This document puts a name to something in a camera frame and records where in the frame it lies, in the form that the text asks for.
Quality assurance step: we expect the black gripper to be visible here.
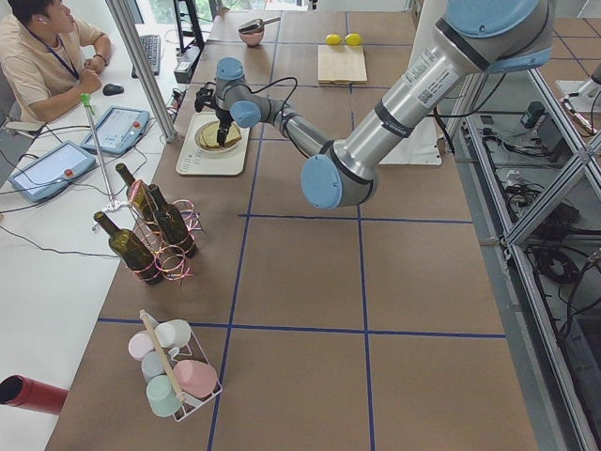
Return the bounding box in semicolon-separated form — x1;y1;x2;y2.
194;82;233;145

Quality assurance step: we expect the bread slice top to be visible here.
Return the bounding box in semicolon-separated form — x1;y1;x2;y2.
219;124;242;148

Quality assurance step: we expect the bread slice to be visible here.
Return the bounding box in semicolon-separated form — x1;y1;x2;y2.
196;121;220;148
219;124;242;148

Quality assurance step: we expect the white round plate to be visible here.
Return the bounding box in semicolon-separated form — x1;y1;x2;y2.
194;120;241;152

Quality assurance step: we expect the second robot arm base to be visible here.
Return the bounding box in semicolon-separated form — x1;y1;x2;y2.
555;66;600;113

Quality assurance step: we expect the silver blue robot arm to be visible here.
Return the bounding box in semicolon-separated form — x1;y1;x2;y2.
194;0;555;210

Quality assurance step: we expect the cream bear tray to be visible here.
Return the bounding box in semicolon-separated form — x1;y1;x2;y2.
176;112;249;176

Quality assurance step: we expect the bread slice in plate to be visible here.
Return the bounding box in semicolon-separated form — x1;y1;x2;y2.
196;121;220;148

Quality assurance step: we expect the pink bowl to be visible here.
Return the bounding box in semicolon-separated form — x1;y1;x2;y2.
239;26;265;47

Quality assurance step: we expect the teach pendant far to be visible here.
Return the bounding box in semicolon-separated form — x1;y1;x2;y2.
95;106;150;156

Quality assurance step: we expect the teach pendant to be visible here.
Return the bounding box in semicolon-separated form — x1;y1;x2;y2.
8;141;95;203
95;106;150;156

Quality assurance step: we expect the dark wine bottle lower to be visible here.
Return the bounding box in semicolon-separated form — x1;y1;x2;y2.
148;184;197;257

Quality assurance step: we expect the dark wine bottle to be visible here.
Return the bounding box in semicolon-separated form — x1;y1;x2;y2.
148;184;197;257
94;211;163;285

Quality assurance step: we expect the metal scoop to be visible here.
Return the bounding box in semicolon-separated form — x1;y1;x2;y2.
238;16;281;35

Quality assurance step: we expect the black keyboard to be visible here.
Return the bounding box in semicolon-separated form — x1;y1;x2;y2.
139;35;162;75

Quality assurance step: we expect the black computer mouse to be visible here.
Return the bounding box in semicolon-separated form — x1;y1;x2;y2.
102;84;124;97

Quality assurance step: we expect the wooden cutting board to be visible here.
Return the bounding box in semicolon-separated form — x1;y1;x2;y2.
317;45;367;85

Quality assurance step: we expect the yellow lemon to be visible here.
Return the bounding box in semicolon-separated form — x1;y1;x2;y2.
345;33;362;46
325;33;343;46

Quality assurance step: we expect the dark wine bottle upper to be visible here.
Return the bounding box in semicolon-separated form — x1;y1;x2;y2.
94;211;163;285

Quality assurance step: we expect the teach pendant near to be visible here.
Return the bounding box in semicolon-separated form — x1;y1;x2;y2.
8;141;95;203

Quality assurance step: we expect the seated person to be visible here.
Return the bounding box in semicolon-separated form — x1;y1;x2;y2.
1;1;112;124

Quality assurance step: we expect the white cup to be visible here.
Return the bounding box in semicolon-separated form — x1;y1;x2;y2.
154;319;192;349

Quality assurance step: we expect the light pink cup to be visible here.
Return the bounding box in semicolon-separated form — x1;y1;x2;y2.
128;331;155;362

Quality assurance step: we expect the grey blue cup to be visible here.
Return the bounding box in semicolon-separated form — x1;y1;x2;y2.
141;350;165;382

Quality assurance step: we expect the mint green cup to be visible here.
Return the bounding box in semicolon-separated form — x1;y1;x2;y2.
146;374;182;418

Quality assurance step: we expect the red cylinder tube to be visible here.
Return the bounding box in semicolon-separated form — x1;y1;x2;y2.
1;375;69;415

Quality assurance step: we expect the copper wire bottle rack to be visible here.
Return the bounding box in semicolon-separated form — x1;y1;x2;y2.
129;203;193;285

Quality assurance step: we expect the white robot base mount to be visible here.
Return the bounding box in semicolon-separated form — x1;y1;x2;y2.
379;117;441;166

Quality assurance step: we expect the white wire cup rack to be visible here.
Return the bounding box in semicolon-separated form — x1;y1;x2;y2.
138;310;223;422

